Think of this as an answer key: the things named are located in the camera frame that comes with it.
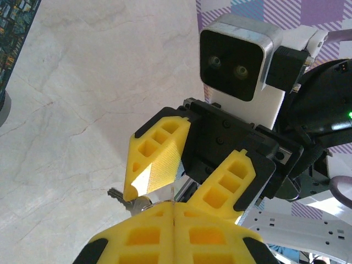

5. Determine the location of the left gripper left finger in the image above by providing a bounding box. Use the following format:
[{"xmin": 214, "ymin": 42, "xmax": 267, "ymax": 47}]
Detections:
[{"xmin": 73, "ymin": 202, "xmax": 175, "ymax": 264}]

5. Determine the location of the starry night print box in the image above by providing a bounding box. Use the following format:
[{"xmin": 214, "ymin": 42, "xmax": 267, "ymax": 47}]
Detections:
[{"xmin": 0, "ymin": 0, "xmax": 42, "ymax": 96}]

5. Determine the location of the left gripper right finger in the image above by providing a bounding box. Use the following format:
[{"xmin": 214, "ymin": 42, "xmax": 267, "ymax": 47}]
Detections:
[{"xmin": 173, "ymin": 202, "xmax": 280, "ymax": 264}]

